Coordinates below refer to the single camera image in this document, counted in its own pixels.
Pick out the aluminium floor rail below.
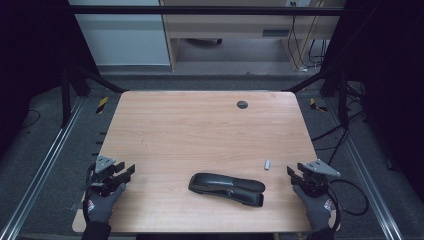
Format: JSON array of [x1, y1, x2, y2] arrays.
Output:
[[0, 96, 86, 240], [324, 98, 405, 240]]

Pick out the person's right hand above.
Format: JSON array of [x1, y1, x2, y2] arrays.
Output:
[[292, 185, 338, 233]]

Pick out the yellow-handled tool right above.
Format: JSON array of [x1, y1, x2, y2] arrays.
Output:
[[309, 97, 329, 113]]

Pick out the thin black floor cable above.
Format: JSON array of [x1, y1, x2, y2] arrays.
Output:
[[19, 108, 42, 130]]

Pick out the black stapler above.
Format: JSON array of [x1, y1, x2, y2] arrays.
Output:
[[187, 171, 267, 208]]

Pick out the bundle of black cables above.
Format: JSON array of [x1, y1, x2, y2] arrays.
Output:
[[307, 38, 330, 70]]

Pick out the person's left hand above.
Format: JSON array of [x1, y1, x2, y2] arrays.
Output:
[[84, 182, 128, 225]]

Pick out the black frame post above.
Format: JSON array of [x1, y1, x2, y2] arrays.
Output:
[[60, 65, 72, 129], [337, 69, 350, 128]]

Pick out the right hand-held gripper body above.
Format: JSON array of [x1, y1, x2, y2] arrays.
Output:
[[301, 159, 341, 198]]

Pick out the light wooden desk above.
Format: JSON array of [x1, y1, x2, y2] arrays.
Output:
[[159, 0, 346, 72]]

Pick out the black frame crossbar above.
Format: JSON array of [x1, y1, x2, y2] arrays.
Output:
[[68, 5, 348, 16]]

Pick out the dark curtain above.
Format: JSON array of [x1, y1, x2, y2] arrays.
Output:
[[322, 0, 424, 201], [0, 0, 98, 158]]

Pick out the black diagonal frame brace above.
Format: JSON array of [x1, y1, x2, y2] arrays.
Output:
[[71, 64, 130, 95], [285, 71, 335, 95]]

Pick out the black hanging cable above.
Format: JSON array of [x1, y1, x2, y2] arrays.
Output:
[[287, 3, 298, 52]]

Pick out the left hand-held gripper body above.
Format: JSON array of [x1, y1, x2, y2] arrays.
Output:
[[87, 155, 119, 197]]

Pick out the white cabinet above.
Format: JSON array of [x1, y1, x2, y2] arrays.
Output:
[[67, 0, 171, 67]]

